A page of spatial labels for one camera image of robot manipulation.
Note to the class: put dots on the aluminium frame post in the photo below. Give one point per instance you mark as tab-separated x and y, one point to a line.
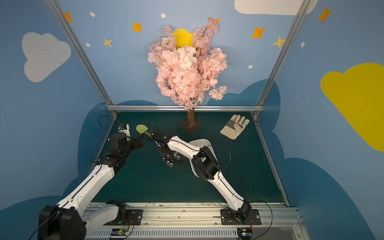
291	36
59	14

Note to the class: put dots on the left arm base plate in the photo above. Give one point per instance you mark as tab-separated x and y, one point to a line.
128	217

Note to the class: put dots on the green toy shovel wooden handle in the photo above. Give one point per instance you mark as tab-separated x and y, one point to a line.
143	129

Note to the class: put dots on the steel nut pile right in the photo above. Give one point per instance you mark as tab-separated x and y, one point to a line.
178	159

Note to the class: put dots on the right green circuit board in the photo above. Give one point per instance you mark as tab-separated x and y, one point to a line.
244	233

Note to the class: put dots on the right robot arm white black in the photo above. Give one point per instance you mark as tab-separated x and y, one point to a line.
235	201

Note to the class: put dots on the aluminium frame right post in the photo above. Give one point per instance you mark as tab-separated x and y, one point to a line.
291	36

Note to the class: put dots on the green circuit board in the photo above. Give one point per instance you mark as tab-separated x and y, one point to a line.
119	232
244	233

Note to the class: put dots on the aluminium front rail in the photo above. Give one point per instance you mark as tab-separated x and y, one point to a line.
202	221

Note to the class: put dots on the white storage box tray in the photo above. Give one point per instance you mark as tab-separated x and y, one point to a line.
203	160

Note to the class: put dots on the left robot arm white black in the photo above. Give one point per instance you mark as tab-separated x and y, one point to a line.
67	220

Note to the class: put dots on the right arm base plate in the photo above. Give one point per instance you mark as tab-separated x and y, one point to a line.
230	217

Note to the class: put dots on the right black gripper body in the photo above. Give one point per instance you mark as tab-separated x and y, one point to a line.
159	137

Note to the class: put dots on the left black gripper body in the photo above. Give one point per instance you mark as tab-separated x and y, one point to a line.
139	141

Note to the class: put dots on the grey work glove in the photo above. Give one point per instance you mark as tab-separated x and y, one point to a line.
235	126

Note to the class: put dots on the left green circuit board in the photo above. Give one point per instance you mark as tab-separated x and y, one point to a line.
119	232

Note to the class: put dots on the steel nut pile front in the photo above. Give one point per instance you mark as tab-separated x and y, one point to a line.
170	163

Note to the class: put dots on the aluminium frame left post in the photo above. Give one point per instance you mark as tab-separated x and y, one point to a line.
59	14

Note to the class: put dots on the pink cherry blossom tree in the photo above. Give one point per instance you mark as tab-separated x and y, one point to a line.
188	68

